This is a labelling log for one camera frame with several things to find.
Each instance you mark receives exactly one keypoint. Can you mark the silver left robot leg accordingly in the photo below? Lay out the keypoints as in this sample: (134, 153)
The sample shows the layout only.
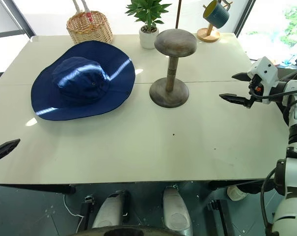
(109, 211)

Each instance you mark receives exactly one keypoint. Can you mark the white plant pot with pebbles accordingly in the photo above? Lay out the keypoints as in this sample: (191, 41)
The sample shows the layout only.
(147, 39)

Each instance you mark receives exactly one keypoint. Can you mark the black table frame bar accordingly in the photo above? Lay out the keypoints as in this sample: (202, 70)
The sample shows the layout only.
(40, 188)
(246, 186)

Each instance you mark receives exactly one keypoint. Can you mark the dark wooden mushroom hat stand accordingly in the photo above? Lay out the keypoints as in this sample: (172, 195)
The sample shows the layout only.
(172, 73)

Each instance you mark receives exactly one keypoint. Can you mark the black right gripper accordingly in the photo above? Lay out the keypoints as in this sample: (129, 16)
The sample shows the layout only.
(255, 84)

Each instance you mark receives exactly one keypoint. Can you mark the black table leg bracket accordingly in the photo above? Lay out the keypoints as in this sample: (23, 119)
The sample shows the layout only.
(85, 211)
(220, 216)

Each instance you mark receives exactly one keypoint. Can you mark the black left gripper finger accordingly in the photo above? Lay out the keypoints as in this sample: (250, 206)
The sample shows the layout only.
(6, 147)

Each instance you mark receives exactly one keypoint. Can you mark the silver right robot leg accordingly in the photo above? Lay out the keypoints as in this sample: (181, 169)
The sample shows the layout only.
(175, 211)

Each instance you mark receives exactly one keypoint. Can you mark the green leafy artificial plant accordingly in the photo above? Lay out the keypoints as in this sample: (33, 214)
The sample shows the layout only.
(148, 9)

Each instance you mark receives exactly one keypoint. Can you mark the thin brown wooden pole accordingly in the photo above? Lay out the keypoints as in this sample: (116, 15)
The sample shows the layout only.
(178, 14)

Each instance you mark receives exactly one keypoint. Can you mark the woven wicker basket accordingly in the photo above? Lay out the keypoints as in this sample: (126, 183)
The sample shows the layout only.
(89, 30)

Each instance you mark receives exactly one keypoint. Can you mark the white shoe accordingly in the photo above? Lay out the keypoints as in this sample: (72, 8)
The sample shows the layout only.
(236, 193)

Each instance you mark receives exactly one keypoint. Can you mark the silver robot leg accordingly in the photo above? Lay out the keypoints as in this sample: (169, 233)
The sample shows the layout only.
(175, 211)
(109, 211)

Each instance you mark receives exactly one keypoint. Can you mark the blue wide-brim fabric hat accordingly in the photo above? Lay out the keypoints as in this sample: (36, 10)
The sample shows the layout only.
(89, 73)

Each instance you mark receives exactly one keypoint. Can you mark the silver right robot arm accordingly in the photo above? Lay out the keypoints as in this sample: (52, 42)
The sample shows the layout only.
(296, 123)

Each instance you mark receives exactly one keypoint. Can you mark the dark rounded robot torso shape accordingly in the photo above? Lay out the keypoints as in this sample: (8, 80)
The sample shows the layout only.
(128, 231)

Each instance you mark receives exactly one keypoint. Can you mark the dark blue mug, yellow inside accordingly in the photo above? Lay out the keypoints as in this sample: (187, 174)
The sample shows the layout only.
(218, 13)

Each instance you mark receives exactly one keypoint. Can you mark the light wooden mug tree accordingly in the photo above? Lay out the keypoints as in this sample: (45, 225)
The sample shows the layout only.
(208, 34)

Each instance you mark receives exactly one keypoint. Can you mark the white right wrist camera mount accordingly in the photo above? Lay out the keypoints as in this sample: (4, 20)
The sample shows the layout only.
(266, 71)

